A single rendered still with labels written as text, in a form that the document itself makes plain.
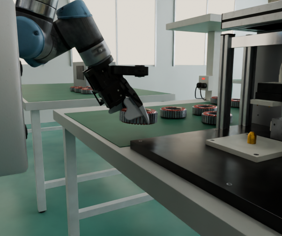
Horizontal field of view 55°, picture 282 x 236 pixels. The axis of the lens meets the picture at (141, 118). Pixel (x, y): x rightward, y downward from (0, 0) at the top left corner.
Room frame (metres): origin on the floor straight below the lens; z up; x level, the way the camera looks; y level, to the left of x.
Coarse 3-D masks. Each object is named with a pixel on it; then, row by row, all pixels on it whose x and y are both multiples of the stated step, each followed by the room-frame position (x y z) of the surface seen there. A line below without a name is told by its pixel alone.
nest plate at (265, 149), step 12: (216, 144) 0.62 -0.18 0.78; (228, 144) 0.61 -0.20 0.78; (240, 144) 0.61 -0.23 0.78; (252, 144) 0.61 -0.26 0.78; (264, 144) 0.61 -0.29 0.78; (276, 144) 0.61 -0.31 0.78; (240, 156) 0.55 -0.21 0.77; (252, 156) 0.53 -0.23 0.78; (264, 156) 0.53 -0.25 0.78; (276, 156) 0.55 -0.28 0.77
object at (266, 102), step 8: (264, 88) 0.65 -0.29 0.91; (272, 88) 0.63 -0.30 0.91; (280, 88) 0.62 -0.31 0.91; (256, 96) 0.67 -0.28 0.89; (264, 96) 0.65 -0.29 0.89; (272, 96) 0.63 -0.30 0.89; (280, 96) 0.61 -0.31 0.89; (264, 104) 0.62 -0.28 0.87; (272, 104) 0.60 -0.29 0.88; (280, 104) 0.62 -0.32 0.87
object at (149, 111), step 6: (126, 108) 0.81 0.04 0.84; (120, 114) 0.77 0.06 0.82; (150, 114) 0.75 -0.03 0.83; (156, 114) 0.77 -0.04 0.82; (120, 120) 0.77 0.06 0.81; (126, 120) 0.75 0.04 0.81; (132, 120) 0.74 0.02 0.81; (138, 120) 0.73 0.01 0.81; (144, 120) 0.74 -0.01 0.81; (150, 120) 0.75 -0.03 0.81; (156, 120) 0.77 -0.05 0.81
